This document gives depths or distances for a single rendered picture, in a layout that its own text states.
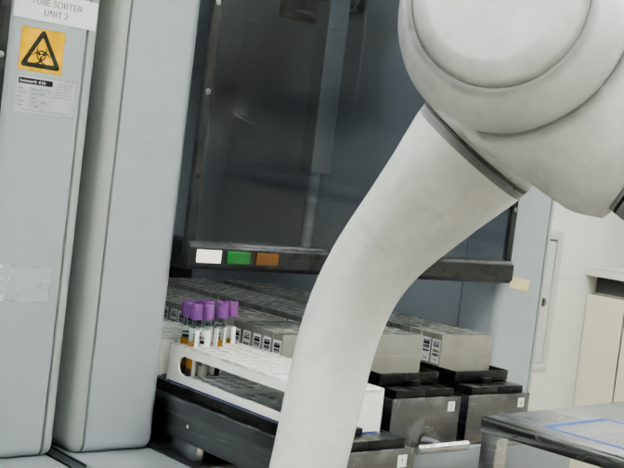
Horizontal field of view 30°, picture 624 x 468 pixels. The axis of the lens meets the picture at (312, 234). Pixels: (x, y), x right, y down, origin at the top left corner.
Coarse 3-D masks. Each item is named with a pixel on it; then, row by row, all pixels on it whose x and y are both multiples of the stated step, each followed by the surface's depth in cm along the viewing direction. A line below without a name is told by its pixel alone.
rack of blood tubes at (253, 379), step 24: (168, 360) 146; (216, 360) 138; (240, 360) 138; (264, 360) 141; (288, 360) 143; (192, 384) 142; (216, 384) 141; (240, 384) 144; (264, 384) 144; (264, 408) 131
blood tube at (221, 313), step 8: (216, 304) 147; (224, 304) 146; (216, 312) 147; (224, 312) 146; (216, 320) 147; (224, 320) 147; (216, 328) 147; (224, 328) 147; (216, 336) 147; (216, 344) 147; (216, 368) 147
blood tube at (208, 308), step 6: (204, 306) 144; (210, 306) 144; (204, 312) 144; (210, 312) 144; (204, 318) 144; (210, 318) 144; (204, 324) 145; (210, 324) 145; (204, 330) 145; (210, 330) 145; (204, 336) 145; (210, 336) 145; (204, 342) 145; (210, 342) 145; (198, 366) 145; (204, 366) 145; (198, 372) 145; (204, 372) 145
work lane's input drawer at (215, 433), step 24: (168, 384) 145; (168, 408) 143; (192, 408) 139; (216, 408) 137; (168, 432) 142; (192, 432) 138; (216, 432) 135; (240, 432) 131; (264, 432) 129; (360, 432) 127; (384, 432) 130; (216, 456) 135; (240, 456) 131; (264, 456) 128; (360, 456) 124; (384, 456) 126; (408, 456) 129
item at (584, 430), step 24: (576, 408) 159; (600, 408) 161; (504, 432) 143; (528, 432) 140; (552, 432) 140; (576, 432) 142; (600, 432) 144; (480, 456) 145; (504, 456) 145; (576, 456) 136; (600, 456) 133
